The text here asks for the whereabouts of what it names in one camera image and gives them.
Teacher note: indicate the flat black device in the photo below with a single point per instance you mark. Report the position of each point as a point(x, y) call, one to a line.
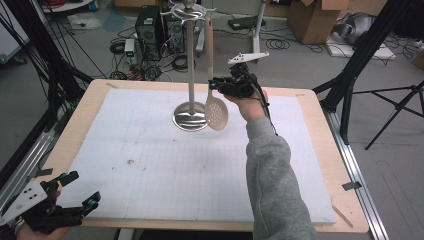
point(245, 22)

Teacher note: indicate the white grid mat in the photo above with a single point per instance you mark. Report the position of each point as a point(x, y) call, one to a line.
point(150, 133)

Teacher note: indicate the white cabinet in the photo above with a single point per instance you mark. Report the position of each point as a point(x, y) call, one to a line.
point(10, 40)

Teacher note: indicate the black frame post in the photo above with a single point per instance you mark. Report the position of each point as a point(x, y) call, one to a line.
point(50, 66)
point(363, 53)

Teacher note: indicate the white flat board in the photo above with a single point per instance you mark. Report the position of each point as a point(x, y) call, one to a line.
point(343, 50)

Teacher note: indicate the beige slotted spoon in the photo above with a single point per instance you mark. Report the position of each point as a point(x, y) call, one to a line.
point(216, 115)

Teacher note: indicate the black tripod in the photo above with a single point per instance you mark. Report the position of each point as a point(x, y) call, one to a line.
point(396, 107)

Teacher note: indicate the person's right hand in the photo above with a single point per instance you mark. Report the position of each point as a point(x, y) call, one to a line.
point(253, 106)

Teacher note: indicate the person's left hand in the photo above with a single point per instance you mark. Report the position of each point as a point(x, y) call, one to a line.
point(36, 236)

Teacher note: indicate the small white box device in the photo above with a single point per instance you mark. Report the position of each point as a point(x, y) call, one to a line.
point(129, 46)

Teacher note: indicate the aluminium rail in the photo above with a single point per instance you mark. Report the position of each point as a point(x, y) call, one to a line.
point(20, 166)
point(358, 173)

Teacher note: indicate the grey vacuum cleaner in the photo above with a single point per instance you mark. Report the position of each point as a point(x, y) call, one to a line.
point(353, 28)

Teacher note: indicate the large cardboard box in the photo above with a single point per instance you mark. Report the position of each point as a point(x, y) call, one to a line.
point(313, 20)

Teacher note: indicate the grey tape strip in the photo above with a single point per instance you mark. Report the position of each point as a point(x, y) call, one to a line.
point(44, 172)
point(351, 185)

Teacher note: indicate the white stand leg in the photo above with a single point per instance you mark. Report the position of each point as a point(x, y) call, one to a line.
point(256, 36)
point(200, 41)

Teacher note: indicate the black computer tower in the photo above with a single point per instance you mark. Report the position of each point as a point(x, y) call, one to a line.
point(175, 35)
point(148, 31)

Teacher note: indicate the thin wooden stick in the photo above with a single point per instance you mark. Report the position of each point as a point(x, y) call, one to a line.
point(344, 218)

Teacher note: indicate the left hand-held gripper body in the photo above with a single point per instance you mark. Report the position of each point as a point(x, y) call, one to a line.
point(28, 196)

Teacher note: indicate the white round table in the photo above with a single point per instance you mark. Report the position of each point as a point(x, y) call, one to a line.
point(66, 5)

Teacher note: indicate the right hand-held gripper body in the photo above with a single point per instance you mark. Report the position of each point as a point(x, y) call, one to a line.
point(240, 87)

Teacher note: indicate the metal utensil stand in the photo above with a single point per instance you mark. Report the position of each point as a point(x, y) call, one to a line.
point(191, 66)

